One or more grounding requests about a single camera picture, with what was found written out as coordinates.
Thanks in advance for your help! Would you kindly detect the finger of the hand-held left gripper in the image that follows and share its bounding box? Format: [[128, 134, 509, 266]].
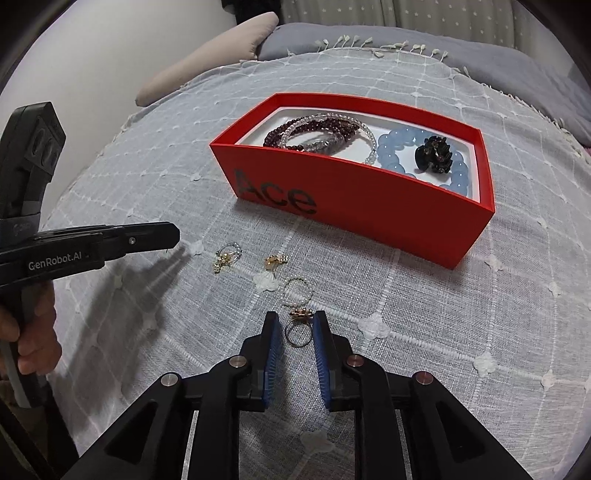
[[104, 222, 182, 269]]

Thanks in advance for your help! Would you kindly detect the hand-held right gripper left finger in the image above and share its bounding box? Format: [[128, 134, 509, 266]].
[[60, 310, 282, 480]]

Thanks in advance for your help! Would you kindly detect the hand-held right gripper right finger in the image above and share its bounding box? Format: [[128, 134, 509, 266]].
[[311, 310, 536, 480]]

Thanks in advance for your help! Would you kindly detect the gold flower ring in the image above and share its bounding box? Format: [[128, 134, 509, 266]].
[[284, 308, 315, 347]]

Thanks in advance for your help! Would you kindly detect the red cardboard box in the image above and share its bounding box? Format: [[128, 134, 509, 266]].
[[209, 92, 496, 270]]

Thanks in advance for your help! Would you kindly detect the dark purple bead bracelet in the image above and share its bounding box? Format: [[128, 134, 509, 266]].
[[263, 115, 358, 152]]

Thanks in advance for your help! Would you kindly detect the silver chunky bracelet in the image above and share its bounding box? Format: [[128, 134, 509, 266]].
[[302, 131, 345, 155]]

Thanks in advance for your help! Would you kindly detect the light blue bead bracelet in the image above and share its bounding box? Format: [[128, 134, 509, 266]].
[[376, 129, 472, 192]]

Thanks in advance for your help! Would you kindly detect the clear crystal bead bracelet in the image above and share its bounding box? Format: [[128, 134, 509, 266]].
[[276, 112, 384, 166]]

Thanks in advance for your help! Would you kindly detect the black hair claw clip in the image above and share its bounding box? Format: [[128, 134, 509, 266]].
[[412, 135, 453, 175]]

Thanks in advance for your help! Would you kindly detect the person's left hand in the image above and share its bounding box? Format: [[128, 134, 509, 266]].
[[0, 290, 64, 377]]

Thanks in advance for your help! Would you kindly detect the white grid blanket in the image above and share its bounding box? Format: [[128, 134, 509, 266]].
[[39, 46, 591, 480]]

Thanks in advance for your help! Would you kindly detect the beige pillow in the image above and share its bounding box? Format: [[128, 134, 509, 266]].
[[135, 11, 280, 107]]

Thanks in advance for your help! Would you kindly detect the grey-blue duvet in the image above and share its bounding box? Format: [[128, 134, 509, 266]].
[[256, 23, 591, 134]]

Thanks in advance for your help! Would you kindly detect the star-patterned curtain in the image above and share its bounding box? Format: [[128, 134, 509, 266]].
[[279, 0, 541, 51]]

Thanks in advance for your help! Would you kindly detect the pearl charm ring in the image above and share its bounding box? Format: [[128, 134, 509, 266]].
[[212, 244, 243, 274]]

